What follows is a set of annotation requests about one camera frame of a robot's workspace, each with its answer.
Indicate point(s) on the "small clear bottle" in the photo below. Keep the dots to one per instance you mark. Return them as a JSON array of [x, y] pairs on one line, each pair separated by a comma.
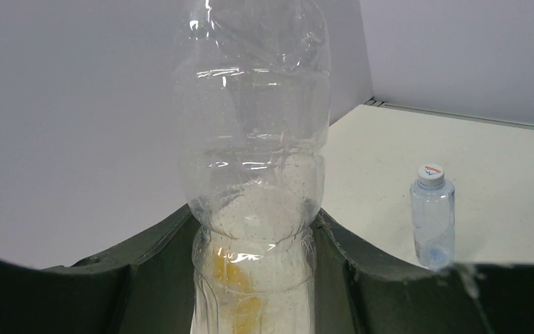
[[433, 220]]

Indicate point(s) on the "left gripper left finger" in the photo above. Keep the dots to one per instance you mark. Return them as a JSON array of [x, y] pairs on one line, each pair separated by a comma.
[[141, 285]]

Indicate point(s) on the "yellow juice bottle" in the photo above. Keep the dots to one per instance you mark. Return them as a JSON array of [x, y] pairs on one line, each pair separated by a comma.
[[239, 308]]

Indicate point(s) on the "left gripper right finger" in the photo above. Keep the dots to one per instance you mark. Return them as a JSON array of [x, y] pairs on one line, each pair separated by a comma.
[[362, 289]]

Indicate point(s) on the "white red cap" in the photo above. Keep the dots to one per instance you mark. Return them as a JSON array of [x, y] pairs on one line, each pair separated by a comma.
[[431, 175]]

